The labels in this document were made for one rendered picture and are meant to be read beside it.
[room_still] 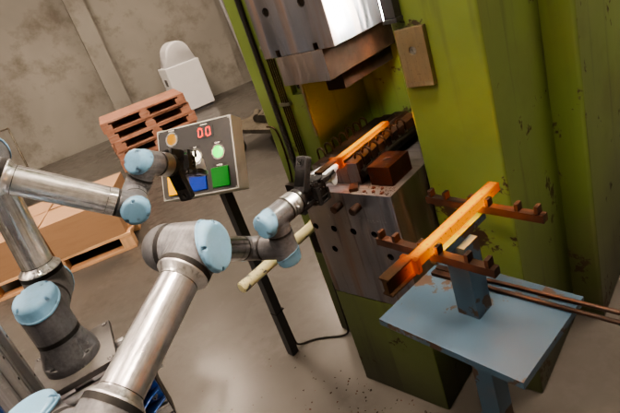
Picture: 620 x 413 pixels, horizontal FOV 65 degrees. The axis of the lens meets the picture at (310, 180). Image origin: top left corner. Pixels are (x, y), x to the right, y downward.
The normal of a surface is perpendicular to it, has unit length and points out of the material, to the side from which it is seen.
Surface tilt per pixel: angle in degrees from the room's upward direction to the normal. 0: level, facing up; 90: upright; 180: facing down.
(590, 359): 0
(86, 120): 90
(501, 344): 0
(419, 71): 90
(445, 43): 90
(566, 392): 0
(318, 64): 90
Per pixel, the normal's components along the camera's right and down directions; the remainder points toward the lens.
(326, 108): 0.73, 0.04
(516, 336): -0.30, -0.87
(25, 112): 0.46, 0.22
